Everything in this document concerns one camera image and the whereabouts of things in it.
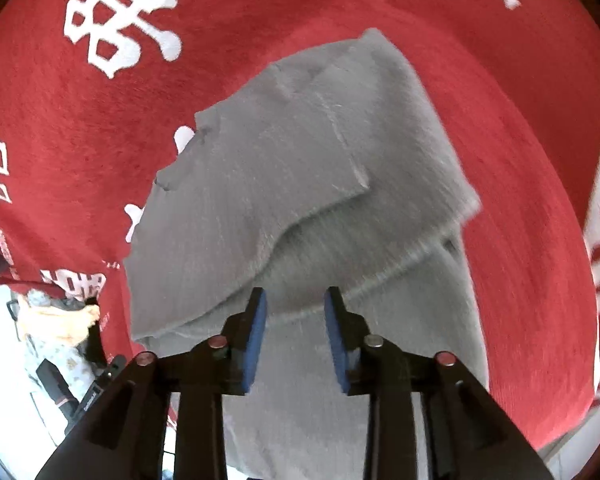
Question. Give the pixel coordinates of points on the red blanket with white characters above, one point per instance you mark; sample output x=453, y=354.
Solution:
x=95, y=94

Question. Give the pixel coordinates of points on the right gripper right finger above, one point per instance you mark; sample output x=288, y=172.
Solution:
x=346, y=331

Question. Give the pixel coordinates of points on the grey knitted small garment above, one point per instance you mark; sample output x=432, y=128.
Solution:
x=329, y=168

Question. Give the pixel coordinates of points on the cluttered items beside bed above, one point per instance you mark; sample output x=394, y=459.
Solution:
x=31, y=425

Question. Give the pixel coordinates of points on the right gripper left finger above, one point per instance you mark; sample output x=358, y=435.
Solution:
x=244, y=332

